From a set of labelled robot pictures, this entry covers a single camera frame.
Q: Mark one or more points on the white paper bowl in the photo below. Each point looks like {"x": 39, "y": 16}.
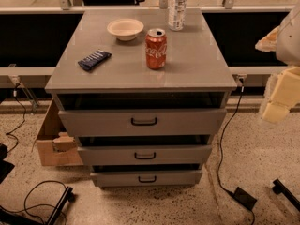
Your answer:
{"x": 125, "y": 29}

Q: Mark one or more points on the clear plastic water bottle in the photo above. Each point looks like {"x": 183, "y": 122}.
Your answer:
{"x": 177, "y": 13}

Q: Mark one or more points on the grey top drawer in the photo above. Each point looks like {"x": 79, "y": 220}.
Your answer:
{"x": 113, "y": 123}

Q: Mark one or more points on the black stand leg left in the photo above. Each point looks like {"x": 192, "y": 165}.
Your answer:
{"x": 68, "y": 196}

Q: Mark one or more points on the red cola can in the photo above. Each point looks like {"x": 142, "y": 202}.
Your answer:
{"x": 156, "y": 48}

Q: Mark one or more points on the black object left edge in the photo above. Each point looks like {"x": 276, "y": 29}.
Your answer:
{"x": 5, "y": 167}

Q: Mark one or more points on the grey drawer cabinet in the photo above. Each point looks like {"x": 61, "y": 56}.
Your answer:
{"x": 195, "y": 77}

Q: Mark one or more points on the black stand leg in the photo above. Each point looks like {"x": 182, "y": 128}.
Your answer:
{"x": 68, "y": 196}
{"x": 279, "y": 188}

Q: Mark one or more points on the brown cardboard box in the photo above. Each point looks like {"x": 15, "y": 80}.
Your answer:
{"x": 55, "y": 147}

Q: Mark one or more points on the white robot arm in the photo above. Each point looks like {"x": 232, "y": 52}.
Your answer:
{"x": 284, "y": 40}

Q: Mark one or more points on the black stand leg right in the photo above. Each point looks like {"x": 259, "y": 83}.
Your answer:
{"x": 279, "y": 188}

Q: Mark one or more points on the dark blue snack packet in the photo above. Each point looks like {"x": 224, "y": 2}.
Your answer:
{"x": 93, "y": 60}

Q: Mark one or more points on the grey bottom drawer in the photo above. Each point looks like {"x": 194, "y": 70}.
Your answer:
{"x": 148, "y": 178}

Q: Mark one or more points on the grey drawer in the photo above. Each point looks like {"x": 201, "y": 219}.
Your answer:
{"x": 113, "y": 123}
{"x": 145, "y": 154}
{"x": 148, "y": 178}

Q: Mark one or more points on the black power adapter brick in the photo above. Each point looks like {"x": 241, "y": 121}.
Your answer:
{"x": 244, "y": 198}

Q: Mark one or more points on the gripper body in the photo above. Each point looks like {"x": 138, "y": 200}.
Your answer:
{"x": 290, "y": 41}

